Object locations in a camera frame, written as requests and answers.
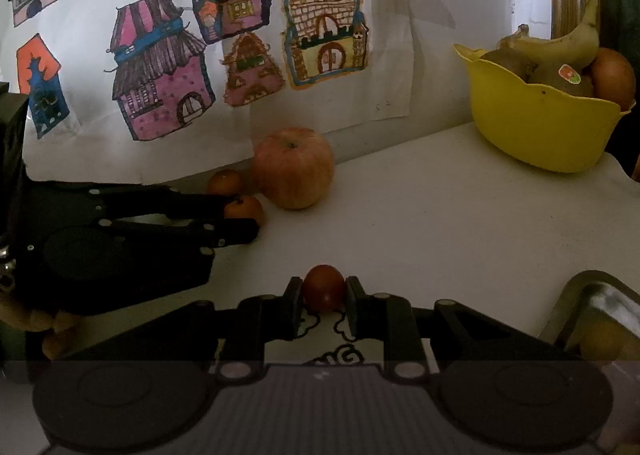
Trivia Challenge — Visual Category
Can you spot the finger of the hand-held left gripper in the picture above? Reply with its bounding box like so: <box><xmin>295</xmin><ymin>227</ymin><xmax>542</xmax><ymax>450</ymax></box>
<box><xmin>92</xmin><ymin>185</ymin><xmax>243</xmax><ymax>221</ymax></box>
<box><xmin>102</xmin><ymin>216</ymin><xmax>261</xmax><ymax>258</ymax></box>

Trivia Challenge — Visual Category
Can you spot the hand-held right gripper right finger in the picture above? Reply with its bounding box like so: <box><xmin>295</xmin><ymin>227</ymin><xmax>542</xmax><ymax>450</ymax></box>
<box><xmin>345</xmin><ymin>276</ymin><xmax>581</xmax><ymax>381</ymax></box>

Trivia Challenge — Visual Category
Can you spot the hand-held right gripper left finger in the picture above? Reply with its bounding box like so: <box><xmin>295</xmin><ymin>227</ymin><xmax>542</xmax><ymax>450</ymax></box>
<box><xmin>65</xmin><ymin>276</ymin><xmax>307</xmax><ymax>381</ymax></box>

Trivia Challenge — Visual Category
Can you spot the small tangerine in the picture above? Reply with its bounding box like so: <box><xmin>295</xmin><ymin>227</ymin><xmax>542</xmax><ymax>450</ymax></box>
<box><xmin>207</xmin><ymin>169</ymin><xmax>246</xmax><ymax>197</ymax></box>
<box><xmin>223</xmin><ymin>195</ymin><xmax>266</xmax><ymax>227</ymax></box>

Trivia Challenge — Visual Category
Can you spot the small dark red fruit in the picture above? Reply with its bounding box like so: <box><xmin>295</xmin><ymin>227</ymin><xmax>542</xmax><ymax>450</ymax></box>
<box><xmin>301</xmin><ymin>264</ymin><xmax>347</xmax><ymax>313</ymax></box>

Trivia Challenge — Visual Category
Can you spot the metal tray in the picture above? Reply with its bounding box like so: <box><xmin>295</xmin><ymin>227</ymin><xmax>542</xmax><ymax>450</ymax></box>
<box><xmin>540</xmin><ymin>269</ymin><xmax>640</xmax><ymax>363</ymax></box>

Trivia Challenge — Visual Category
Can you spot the yellow banana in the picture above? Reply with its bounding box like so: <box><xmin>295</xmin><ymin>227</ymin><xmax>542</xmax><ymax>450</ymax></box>
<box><xmin>580</xmin><ymin>317</ymin><xmax>640</xmax><ymax>361</ymax></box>
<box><xmin>496</xmin><ymin>0</ymin><xmax>601</xmax><ymax>71</ymax></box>

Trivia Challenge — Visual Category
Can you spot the yellow plastic bowl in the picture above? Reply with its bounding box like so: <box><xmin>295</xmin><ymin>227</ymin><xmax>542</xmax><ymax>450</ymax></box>
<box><xmin>453</xmin><ymin>44</ymin><xmax>637</xmax><ymax>173</ymax></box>

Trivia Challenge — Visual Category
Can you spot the person's left hand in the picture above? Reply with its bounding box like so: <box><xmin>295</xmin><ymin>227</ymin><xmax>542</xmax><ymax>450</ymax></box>
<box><xmin>0</xmin><ymin>295</ymin><xmax>80</xmax><ymax>361</ymax></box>

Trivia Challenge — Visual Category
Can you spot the large red apple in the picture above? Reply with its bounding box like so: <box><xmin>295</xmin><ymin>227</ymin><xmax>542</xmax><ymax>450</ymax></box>
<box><xmin>251</xmin><ymin>127</ymin><xmax>335</xmax><ymax>211</ymax></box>

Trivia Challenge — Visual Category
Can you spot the brown kiwi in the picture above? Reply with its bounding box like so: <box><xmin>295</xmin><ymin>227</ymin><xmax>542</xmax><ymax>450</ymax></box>
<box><xmin>480</xmin><ymin>49</ymin><xmax>536</xmax><ymax>83</ymax></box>

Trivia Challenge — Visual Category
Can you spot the kiwi with sticker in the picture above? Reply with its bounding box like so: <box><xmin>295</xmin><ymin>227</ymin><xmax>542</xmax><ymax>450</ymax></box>
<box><xmin>527</xmin><ymin>60</ymin><xmax>596</xmax><ymax>98</ymax></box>

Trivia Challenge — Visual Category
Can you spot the round orange fruit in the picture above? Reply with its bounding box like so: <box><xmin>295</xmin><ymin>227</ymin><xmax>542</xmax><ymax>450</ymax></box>
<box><xmin>590</xmin><ymin>48</ymin><xmax>637</xmax><ymax>111</ymax></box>

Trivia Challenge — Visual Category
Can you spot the house drawings wall poster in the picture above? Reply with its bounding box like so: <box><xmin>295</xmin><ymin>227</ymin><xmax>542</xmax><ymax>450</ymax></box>
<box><xmin>0</xmin><ymin>0</ymin><xmax>416</xmax><ymax>186</ymax></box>

